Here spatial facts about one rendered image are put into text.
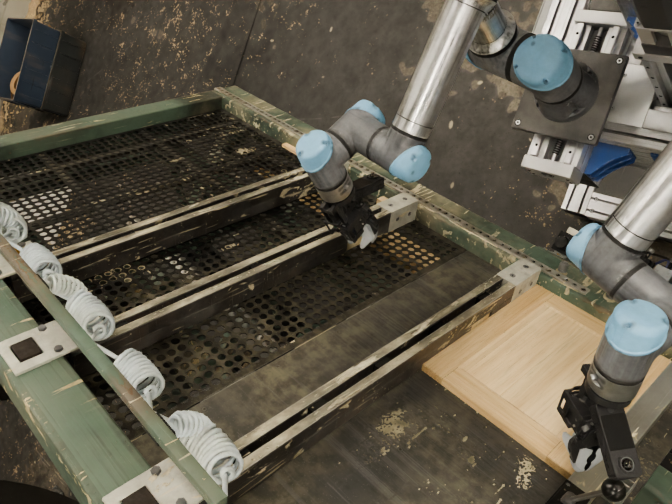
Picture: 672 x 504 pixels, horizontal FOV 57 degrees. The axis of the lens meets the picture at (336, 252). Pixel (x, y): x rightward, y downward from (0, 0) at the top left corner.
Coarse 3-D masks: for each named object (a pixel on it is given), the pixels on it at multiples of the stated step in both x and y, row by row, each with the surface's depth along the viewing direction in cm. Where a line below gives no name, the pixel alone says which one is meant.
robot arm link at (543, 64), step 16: (512, 48) 141; (528, 48) 138; (544, 48) 136; (560, 48) 135; (512, 64) 142; (528, 64) 138; (544, 64) 136; (560, 64) 135; (576, 64) 141; (512, 80) 145; (528, 80) 138; (544, 80) 137; (560, 80) 137; (576, 80) 142; (544, 96) 144; (560, 96) 144
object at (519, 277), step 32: (480, 288) 155; (512, 288) 157; (448, 320) 147; (384, 352) 133; (416, 352) 134; (352, 384) 128; (384, 384) 130; (160, 416) 93; (192, 416) 97; (288, 416) 116; (320, 416) 117; (352, 416) 126; (256, 448) 113; (288, 448) 113; (160, 480) 99; (256, 480) 110
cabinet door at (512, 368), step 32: (544, 288) 167; (512, 320) 154; (544, 320) 156; (576, 320) 157; (448, 352) 142; (480, 352) 144; (512, 352) 145; (544, 352) 146; (576, 352) 147; (448, 384) 135; (480, 384) 135; (512, 384) 137; (544, 384) 137; (576, 384) 138; (512, 416) 129; (544, 416) 130; (544, 448) 123
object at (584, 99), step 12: (588, 72) 151; (588, 84) 147; (576, 96) 146; (588, 96) 148; (540, 108) 154; (552, 108) 150; (564, 108) 149; (576, 108) 151; (588, 108) 151; (552, 120) 156; (564, 120) 153
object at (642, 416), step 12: (660, 384) 138; (648, 396) 134; (660, 396) 135; (636, 408) 131; (648, 408) 131; (660, 408) 132; (636, 420) 128; (648, 420) 128; (636, 432) 125; (636, 444) 124; (600, 468) 117; (576, 480) 115; (588, 480) 115; (600, 480) 115
